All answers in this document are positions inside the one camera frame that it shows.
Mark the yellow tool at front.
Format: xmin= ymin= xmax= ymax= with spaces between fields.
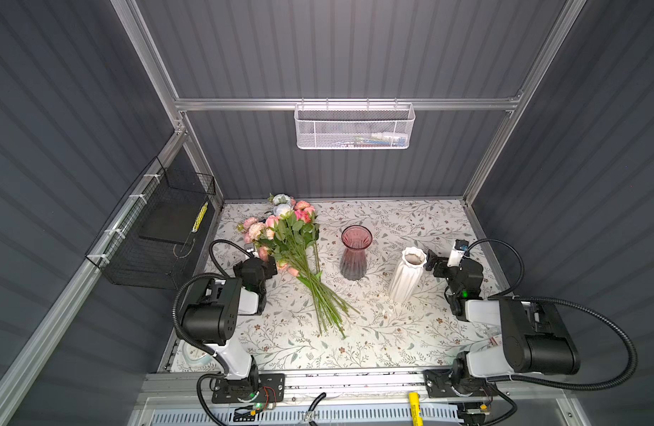
xmin=408 ymin=392 xmax=424 ymax=426

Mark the bottle in white basket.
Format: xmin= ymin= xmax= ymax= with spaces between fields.
xmin=365 ymin=132 xmax=409 ymax=147

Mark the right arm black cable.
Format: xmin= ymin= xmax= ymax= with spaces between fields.
xmin=464 ymin=238 xmax=639 ymax=392

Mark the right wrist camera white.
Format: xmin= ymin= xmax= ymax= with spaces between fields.
xmin=447 ymin=240 xmax=470 ymax=267

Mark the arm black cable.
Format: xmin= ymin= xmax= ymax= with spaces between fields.
xmin=464 ymin=238 xmax=639 ymax=392
xmin=171 ymin=239 xmax=256 ymax=374

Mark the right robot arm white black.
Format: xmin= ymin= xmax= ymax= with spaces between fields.
xmin=425 ymin=250 xmax=581 ymax=397

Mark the yellow marker in black basket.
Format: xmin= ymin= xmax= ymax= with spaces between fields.
xmin=191 ymin=202 xmax=209 ymax=234

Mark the floral patterned table mat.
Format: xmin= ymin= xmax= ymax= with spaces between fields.
xmin=236 ymin=200 xmax=497 ymax=370

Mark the pink glass vase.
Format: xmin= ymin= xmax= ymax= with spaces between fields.
xmin=340 ymin=225 xmax=373 ymax=282

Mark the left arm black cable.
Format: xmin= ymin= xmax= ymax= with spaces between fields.
xmin=171 ymin=239 xmax=256 ymax=374

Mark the white wire mesh basket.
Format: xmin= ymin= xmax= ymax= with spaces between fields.
xmin=293 ymin=101 xmax=416 ymax=150

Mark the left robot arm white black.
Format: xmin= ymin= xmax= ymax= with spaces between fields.
xmin=172 ymin=257 xmax=285 ymax=406

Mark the black wire basket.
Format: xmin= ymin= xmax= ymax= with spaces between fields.
xmin=86 ymin=160 xmax=217 ymax=290

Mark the white ribbed ceramic vase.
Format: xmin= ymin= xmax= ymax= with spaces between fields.
xmin=388 ymin=247 xmax=427 ymax=304

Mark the bundle of artificial flowers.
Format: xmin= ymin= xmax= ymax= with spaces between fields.
xmin=237 ymin=193 xmax=356 ymax=338

